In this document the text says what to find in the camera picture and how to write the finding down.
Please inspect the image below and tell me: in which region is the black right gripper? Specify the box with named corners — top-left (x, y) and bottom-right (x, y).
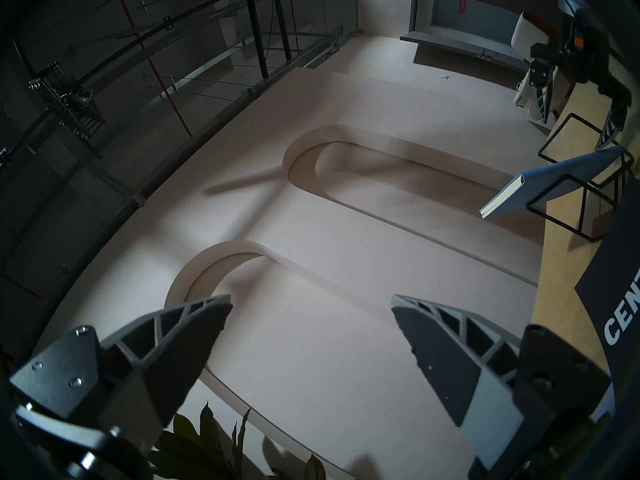
top-left (530, 3), bottom-right (632, 151)

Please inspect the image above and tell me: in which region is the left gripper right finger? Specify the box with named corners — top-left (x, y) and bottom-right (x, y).
top-left (390, 293), bottom-right (613, 473)

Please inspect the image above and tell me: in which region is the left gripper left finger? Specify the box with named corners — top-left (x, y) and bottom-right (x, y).
top-left (9, 293), bottom-right (234, 428)

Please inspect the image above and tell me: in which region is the thick black Century book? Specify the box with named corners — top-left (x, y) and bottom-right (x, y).
top-left (574, 176), bottom-right (640, 401)

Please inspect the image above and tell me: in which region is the white wooden armchair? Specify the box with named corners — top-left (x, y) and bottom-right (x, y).
top-left (510, 11), bottom-right (557, 123)

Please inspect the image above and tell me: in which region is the blue book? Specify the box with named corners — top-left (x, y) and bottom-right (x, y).
top-left (479, 145), bottom-right (625, 220)

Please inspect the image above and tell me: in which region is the tall green potted plant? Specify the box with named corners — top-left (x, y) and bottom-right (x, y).
top-left (147, 401), bottom-right (329, 480)

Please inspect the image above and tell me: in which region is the wooden table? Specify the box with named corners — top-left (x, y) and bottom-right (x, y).
top-left (529, 59), bottom-right (640, 421)

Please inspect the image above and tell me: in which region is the dark door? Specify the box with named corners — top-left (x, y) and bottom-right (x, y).
top-left (399, 0), bottom-right (534, 68)

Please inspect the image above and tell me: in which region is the black ceiling rig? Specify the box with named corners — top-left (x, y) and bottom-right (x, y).
top-left (28, 61), bottom-right (106, 140)

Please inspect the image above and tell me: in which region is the black wire book stand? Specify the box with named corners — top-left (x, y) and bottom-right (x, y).
top-left (526, 112), bottom-right (636, 243)

